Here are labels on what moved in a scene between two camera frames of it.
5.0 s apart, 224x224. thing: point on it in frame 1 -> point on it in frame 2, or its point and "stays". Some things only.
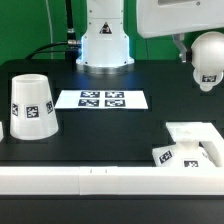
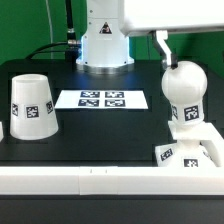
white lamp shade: (32, 111) stays
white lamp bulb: (207, 58) -> (184, 87)
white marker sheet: (102, 99) stays
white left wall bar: (1, 131) stays
